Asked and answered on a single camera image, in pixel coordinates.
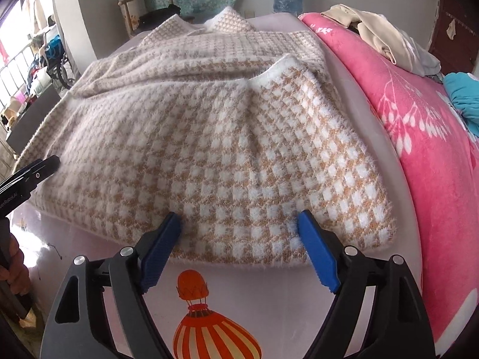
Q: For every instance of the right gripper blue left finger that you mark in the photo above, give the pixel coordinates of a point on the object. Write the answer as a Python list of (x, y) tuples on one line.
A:
[(155, 248)]

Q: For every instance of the beige white houndstooth coat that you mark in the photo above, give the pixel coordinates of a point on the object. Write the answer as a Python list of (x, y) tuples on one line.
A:
[(237, 130)]

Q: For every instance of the person's left hand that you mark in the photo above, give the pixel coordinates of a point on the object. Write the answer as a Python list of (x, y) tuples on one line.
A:
[(17, 275)]

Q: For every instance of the teal blue garment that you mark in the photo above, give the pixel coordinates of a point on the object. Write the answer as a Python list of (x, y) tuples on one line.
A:
[(463, 91)]

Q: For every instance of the dark grey cabinet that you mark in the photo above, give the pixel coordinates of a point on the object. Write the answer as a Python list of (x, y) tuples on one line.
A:
[(26, 126)]

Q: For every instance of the wheelchair with blue seat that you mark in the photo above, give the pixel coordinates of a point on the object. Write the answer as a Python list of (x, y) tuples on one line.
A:
[(49, 53)]

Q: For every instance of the wooden chair with dark seat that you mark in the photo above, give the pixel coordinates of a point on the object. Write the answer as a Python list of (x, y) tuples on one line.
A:
[(133, 9)]

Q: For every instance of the cream beige garment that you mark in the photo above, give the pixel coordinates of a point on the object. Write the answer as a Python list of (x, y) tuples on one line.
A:
[(391, 42)]

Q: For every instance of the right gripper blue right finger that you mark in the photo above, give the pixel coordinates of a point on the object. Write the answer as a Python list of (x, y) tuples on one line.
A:
[(315, 241)]

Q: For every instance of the black clothing on chair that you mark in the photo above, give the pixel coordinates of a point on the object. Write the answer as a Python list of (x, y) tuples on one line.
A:
[(155, 18)]

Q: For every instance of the visible black finger of the left gripper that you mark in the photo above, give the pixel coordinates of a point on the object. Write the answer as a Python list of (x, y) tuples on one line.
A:
[(35, 171)]

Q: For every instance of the pale pink bed sheet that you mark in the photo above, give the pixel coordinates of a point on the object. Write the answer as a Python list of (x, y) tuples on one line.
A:
[(282, 307)]

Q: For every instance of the dark red door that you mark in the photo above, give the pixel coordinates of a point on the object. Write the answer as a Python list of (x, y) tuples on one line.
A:
[(455, 35)]

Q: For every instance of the pink floral blanket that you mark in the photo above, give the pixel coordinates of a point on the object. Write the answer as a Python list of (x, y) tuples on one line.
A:
[(440, 161)]

